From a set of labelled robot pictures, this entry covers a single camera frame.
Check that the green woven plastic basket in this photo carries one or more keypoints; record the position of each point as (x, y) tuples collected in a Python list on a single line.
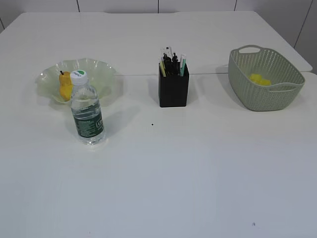
[(286, 79)]

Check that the clear plastic water bottle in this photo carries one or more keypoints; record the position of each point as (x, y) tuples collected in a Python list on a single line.
[(86, 109)]

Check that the yellow pear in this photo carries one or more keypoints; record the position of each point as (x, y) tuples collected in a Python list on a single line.
[(65, 88)]

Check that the black pen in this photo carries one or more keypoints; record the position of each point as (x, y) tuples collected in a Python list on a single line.
[(169, 66), (175, 64), (164, 61)]

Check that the black square pen holder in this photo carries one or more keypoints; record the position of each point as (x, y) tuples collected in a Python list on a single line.
[(173, 90)]

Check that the clear plastic ruler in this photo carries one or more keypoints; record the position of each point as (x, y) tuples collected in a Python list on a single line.
[(166, 52)]

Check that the yellow utility knife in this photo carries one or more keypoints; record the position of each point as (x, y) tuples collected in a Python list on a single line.
[(161, 65)]

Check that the green wavy glass plate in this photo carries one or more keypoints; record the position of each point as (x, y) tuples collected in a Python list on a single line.
[(100, 75)]

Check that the mint green utility knife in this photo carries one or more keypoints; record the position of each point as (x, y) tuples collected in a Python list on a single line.
[(182, 65)]

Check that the yellow waste paper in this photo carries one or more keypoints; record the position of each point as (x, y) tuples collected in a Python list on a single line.
[(259, 80)]

